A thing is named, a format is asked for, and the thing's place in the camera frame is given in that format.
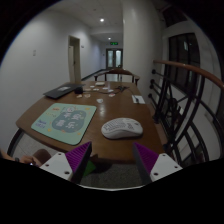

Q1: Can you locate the glass double door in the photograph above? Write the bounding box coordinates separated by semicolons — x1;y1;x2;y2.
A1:
105;48;124;70

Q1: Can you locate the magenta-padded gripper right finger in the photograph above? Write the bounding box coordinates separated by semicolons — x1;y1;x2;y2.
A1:
132;142;184;185

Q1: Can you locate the white perforated computer mouse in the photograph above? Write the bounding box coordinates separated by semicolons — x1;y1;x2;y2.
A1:
100;117;144;140

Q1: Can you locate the black cable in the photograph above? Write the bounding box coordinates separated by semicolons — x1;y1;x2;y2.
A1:
114;84;131;95

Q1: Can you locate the light green printed mouse pad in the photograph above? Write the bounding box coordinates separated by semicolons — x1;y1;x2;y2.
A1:
30;102;98;147

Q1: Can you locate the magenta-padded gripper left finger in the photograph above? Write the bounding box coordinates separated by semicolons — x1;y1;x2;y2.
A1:
39;141;93;185

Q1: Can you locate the person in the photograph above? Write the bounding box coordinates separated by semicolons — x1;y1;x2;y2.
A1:
0;148;53;168

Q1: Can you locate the wooden armchair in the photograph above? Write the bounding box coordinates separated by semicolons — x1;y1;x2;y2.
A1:
93;67;141;86

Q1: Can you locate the open doorway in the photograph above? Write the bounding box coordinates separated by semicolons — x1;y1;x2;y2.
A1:
67;34;83;85

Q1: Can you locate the white paper card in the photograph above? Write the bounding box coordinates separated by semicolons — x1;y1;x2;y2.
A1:
131;94;147;105

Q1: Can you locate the black railing with wooden handrail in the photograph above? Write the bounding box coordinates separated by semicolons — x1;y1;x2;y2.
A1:
147;59;224;168

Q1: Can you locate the small black box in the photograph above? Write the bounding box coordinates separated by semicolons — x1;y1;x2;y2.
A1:
73;86;85;95

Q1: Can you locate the closed dark laptop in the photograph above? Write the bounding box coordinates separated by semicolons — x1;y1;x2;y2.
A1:
43;82;83;100

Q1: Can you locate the dark framed window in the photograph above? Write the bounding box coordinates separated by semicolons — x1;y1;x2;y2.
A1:
165;32;201;98

